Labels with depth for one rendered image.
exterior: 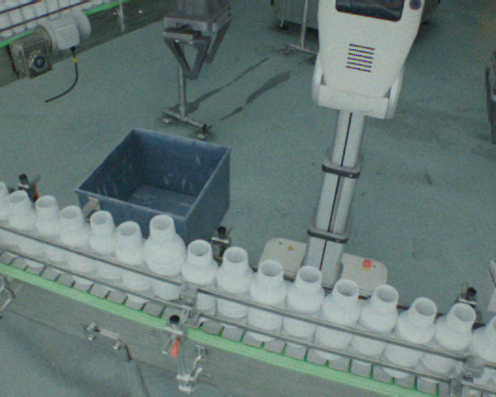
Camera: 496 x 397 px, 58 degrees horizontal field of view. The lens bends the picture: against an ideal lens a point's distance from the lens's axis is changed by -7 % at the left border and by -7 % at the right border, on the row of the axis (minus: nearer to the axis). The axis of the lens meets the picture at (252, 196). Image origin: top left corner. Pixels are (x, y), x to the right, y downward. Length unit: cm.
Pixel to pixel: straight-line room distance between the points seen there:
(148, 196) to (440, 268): 153
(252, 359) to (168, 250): 25
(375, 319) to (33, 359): 162
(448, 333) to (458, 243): 191
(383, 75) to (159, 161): 72
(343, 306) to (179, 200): 87
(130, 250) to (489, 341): 58
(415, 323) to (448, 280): 171
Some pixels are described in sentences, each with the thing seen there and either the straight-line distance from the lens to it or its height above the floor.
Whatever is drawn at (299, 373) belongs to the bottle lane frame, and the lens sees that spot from 85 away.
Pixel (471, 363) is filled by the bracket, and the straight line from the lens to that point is 76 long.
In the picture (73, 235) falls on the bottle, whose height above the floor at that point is 113.
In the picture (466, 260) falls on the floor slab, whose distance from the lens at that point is 258.
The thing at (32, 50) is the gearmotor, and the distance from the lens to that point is 206.
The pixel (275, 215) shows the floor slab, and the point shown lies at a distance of 252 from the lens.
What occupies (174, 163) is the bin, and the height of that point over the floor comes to 85.
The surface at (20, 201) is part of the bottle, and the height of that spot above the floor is 116.
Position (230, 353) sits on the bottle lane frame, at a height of 97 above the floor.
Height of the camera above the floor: 171
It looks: 41 degrees down
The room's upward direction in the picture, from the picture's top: 3 degrees clockwise
